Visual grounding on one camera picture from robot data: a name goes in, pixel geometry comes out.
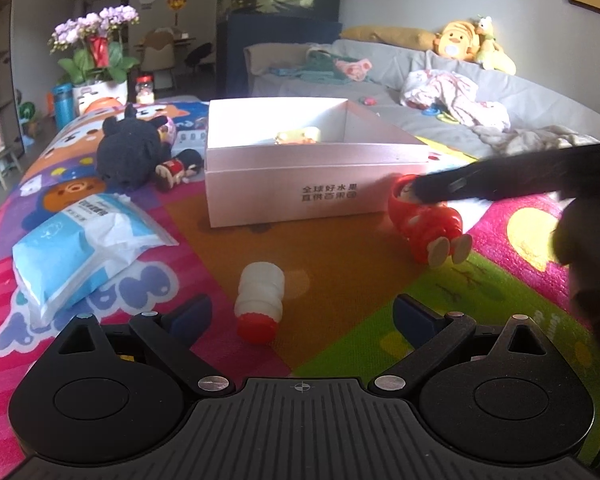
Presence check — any white bottle red cap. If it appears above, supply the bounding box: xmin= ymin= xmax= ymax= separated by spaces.
xmin=234 ymin=261 xmax=285 ymax=344

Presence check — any red daruma doll toy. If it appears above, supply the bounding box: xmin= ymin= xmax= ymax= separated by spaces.
xmin=387 ymin=174 xmax=472 ymax=268

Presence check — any blue white mask package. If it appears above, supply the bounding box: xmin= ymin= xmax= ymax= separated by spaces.
xmin=12 ymin=193 xmax=178 ymax=327

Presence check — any red black doll keychain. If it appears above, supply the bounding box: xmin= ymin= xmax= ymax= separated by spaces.
xmin=155 ymin=148 xmax=204 ymax=192

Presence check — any black plush toy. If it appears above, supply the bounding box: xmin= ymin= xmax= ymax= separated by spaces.
xmin=96 ymin=104 xmax=175 ymax=192

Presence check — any yellow green perforated toy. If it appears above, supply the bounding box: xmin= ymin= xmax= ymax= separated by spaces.
xmin=274 ymin=126 xmax=321 ymax=145

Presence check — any beige blanket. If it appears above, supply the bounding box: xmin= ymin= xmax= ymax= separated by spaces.
xmin=472 ymin=125 xmax=600 ymax=156

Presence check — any colourful cartoon play mat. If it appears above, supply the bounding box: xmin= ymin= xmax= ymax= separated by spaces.
xmin=0 ymin=112 xmax=600 ymax=479

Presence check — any grey sofa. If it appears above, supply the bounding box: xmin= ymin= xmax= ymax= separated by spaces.
xmin=244 ymin=39 xmax=600 ymax=158

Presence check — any yellow green plush toy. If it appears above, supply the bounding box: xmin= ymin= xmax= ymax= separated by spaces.
xmin=475 ymin=16 xmax=517 ymax=76

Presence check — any orange duck plush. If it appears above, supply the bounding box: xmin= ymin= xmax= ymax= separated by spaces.
xmin=434 ymin=21 xmax=480 ymax=62

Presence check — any pink cardboard box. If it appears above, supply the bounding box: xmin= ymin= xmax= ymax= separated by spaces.
xmin=204 ymin=96 xmax=440 ymax=228

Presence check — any yellow pillow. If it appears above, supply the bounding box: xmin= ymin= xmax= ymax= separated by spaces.
xmin=340 ymin=25 xmax=437 ymax=51

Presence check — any red lid candy jar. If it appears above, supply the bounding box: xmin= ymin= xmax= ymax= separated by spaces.
xmin=135 ymin=75 xmax=155 ymax=105

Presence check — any orange bowl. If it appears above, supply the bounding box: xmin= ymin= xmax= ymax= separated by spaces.
xmin=84 ymin=96 xmax=124 ymax=115

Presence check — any blue water bottle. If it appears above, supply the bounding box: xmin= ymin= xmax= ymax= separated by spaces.
xmin=52 ymin=82 xmax=76 ymax=130

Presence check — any pink orchid flower pot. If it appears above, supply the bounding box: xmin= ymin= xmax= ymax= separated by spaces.
xmin=48 ymin=4 xmax=140 ymax=115

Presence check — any dining chair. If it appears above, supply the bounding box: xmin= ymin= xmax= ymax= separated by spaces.
xmin=140 ymin=30 xmax=176 ymax=90

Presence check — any green cloth on sofa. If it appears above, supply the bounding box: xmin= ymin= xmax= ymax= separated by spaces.
xmin=268 ymin=49 xmax=373 ymax=84

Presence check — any fish tank on cabinet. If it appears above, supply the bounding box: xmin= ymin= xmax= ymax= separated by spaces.
xmin=215 ymin=0 xmax=342 ymax=98

